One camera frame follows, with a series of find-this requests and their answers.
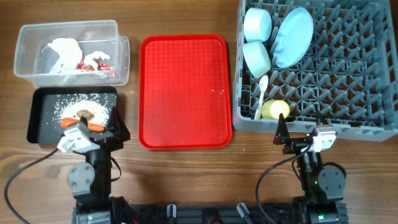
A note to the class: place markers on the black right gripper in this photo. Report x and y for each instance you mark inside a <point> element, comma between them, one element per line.
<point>282,137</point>

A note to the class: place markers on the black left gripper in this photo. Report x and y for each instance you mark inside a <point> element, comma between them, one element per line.
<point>120,134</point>

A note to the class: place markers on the brown food scrap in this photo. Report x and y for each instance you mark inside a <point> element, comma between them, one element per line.
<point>86,114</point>

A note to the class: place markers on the yellow plastic cup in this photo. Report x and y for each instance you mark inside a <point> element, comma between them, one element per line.
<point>272,109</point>

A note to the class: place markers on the orange carrot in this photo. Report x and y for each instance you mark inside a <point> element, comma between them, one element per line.
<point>66,122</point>

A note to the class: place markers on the white rice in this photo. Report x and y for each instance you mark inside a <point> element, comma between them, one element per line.
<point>99,104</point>

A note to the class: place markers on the white plastic spoon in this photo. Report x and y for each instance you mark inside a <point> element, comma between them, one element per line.
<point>263,83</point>

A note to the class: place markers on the red snack wrapper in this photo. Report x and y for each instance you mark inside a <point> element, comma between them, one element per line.
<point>85,68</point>

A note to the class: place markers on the small twisted white napkin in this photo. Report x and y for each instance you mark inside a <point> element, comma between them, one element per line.
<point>96,57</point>

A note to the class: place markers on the large white napkin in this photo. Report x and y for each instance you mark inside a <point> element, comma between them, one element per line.
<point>70,54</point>

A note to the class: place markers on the mint green bowl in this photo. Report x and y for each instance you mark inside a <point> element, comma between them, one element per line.
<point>256,58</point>

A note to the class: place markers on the light blue plate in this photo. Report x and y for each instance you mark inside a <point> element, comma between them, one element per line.
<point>293,38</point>

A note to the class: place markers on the light blue bowl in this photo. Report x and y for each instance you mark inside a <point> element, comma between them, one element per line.
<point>257,25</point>

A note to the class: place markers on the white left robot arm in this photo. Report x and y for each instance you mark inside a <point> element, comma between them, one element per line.
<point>91,180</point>

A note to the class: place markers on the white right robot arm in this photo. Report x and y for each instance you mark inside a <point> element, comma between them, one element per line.
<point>321,183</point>

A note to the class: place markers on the black waste tray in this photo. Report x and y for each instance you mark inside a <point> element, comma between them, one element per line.
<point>41,129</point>

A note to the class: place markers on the clear plastic waste bin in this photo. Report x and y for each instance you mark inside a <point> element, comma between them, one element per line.
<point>34,58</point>

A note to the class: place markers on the grey dishwasher rack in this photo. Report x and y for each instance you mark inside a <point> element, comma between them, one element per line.
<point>348,75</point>

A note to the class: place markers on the red plastic tray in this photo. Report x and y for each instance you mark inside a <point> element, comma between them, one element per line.
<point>184,96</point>

